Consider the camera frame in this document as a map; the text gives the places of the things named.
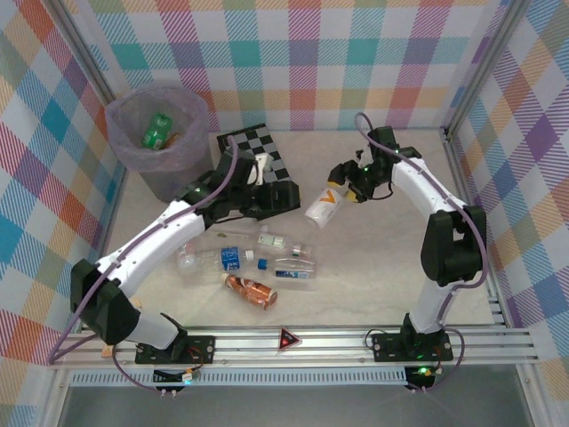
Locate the thin black wire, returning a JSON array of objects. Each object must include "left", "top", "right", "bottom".
[{"left": 368, "top": 177, "right": 395, "bottom": 201}]

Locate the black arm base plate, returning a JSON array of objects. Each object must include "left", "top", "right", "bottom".
[
  {"left": 134, "top": 334, "right": 217, "bottom": 367},
  {"left": 371, "top": 329, "right": 454, "bottom": 364}
]

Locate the aluminium front rail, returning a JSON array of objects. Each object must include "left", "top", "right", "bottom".
[{"left": 46, "top": 324, "right": 537, "bottom": 370}]

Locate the white bottle orange mark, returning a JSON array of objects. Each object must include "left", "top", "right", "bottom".
[{"left": 304, "top": 186, "right": 344, "bottom": 230}]

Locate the brown label plastic bottle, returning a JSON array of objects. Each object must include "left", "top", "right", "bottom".
[{"left": 220, "top": 271, "right": 279, "bottom": 311}]

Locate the black grey chessboard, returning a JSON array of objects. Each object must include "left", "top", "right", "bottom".
[{"left": 216, "top": 123, "right": 301, "bottom": 220}]

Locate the green plastic bottle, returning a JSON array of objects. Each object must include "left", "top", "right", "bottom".
[{"left": 140, "top": 113, "right": 173, "bottom": 150}]

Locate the grey translucent waste bin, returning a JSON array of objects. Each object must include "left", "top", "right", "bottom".
[{"left": 105, "top": 81, "right": 215, "bottom": 206}]

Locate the grey metal base panel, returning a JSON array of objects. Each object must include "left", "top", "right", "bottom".
[{"left": 44, "top": 367, "right": 548, "bottom": 427}]

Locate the small black controller board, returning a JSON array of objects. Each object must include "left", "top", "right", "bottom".
[
  {"left": 153, "top": 367, "right": 201, "bottom": 386},
  {"left": 405, "top": 365, "right": 439, "bottom": 392}
]

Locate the clear bottle blue label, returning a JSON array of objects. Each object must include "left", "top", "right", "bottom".
[{"left": 195, "top": 246, "right": 256, "bottom": 273}]

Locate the purple cable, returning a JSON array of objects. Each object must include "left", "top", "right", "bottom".
[
  {"left": 354, "top": 111, "right": 489, "bottom": 395},
  {"left": 46, "top": 135, "right": 241, "bottom": 395}
]

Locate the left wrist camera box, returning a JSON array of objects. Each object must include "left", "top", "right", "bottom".
[{"left": 247, "top": 152, "right": 276, "bottom": 186}]

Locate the clear bottle blue cap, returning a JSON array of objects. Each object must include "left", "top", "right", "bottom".
[{"left": 256, "top": 257, "right": 318, "bottom": 282}]

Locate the purple plastic bin liner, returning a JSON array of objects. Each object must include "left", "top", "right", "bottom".
[{"left": 104, "top": 81, "right": 210, "bottom": 175}]

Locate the red warning triangle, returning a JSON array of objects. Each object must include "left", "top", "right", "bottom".
[{"left": 278, "top": 327, "right": 301, "bottom": 355}]

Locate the white slotted cable duct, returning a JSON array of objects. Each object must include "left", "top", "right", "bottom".
[{"left": 70, "top": 367, "right": 408, "bottom": 388}]

